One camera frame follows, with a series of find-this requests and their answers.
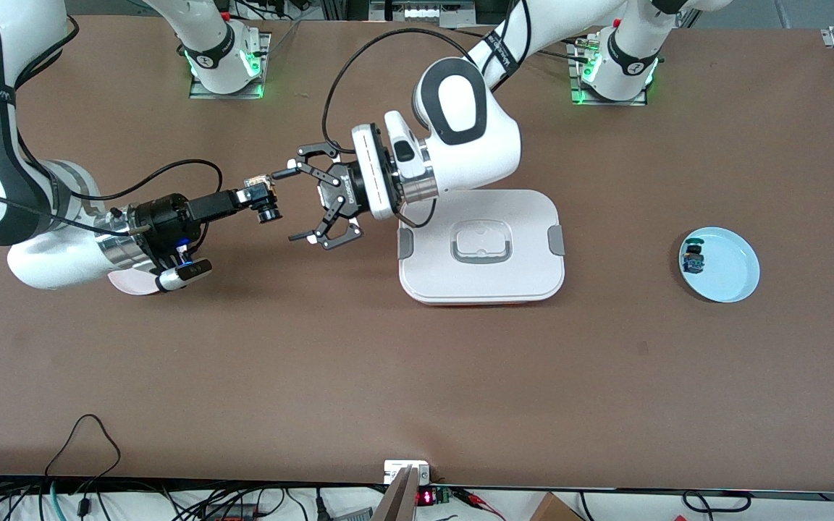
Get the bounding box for orange push button switch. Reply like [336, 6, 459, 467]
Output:
[243, 174, 282, 224]

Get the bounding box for pink round plate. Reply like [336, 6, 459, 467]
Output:
[108, 268, 164, 297]

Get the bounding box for white lunch box grey clips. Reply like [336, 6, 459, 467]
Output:
[397, 189, 566, 306]

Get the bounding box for silver equipment box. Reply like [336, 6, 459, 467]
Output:
[370, 0, 477, 28]

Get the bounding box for brown cardboard box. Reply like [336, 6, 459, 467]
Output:
[529, 492, 584, 521]

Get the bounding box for light blue round plate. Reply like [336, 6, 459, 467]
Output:
[678, 226, 761, 303]

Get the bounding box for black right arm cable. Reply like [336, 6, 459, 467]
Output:
[0, 159, 224, 250]

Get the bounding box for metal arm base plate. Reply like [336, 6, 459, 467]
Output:
[569, 40, 648, 107]
[189, 33, 271, 100]

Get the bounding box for black looped cable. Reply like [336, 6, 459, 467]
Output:
[44, 414, 122, 493]

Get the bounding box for black base power cable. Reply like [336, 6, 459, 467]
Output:
[452, 22, 595, 64]

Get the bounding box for silver camera mount bracket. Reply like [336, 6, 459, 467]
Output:
[372, 459, 432, 521]

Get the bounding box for red black clip wires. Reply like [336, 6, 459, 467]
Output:
[453, 488, 506, 521]

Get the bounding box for green push button switch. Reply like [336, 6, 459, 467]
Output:
[681, 237, 707, 274]

